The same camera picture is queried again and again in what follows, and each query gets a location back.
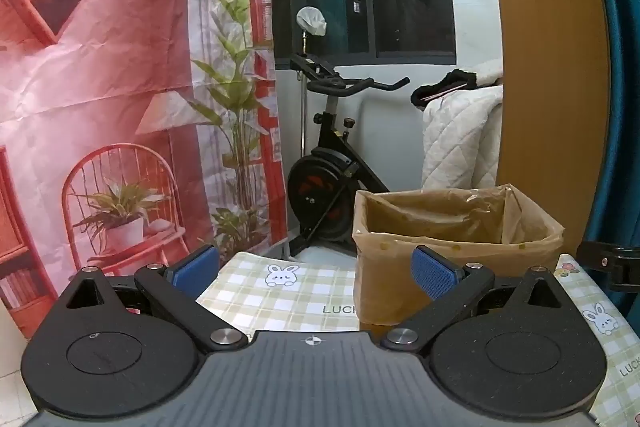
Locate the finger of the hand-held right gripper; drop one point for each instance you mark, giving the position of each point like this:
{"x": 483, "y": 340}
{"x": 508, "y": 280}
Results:
{"x": 607, "y": 264}

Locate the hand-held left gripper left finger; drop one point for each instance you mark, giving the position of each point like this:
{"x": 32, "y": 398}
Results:
{"x": 192, "y": 272}

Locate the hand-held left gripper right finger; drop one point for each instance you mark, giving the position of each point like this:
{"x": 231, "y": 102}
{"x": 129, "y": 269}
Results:
{"x": 432, "y": 277}

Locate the brown cardboard box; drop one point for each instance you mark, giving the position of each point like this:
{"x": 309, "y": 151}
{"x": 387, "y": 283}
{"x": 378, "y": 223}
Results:
{"x": 390, "y": 287}

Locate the white quilted blanket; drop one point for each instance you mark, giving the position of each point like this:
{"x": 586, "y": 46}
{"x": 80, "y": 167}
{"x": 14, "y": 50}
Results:
{"x": 455, "y": 142}

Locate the black exercise bike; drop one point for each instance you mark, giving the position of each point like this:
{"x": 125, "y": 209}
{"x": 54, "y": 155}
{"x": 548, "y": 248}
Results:
{"x": 325, "y": 187}

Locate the teal curtain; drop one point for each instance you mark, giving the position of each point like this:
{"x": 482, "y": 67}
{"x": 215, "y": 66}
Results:
{"x": 625, "y": 82}

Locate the black garment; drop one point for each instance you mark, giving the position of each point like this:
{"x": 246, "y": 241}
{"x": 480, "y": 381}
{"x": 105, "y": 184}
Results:
{"x": 445, "y": 87}

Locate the white fluffy blanket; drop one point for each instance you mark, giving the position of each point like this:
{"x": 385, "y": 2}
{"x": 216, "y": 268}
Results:
{"x": 487, "y": 72}

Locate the wooden board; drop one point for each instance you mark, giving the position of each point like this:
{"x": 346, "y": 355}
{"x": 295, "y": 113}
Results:
{"x": 550, "y": 57}

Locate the red printed backdrop cloth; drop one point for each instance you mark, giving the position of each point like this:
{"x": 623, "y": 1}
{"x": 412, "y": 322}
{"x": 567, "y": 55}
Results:
{"x": 100, "y": 57}

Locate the white cap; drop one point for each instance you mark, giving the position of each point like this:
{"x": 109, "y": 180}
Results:
{"x": 311, "y": 21}

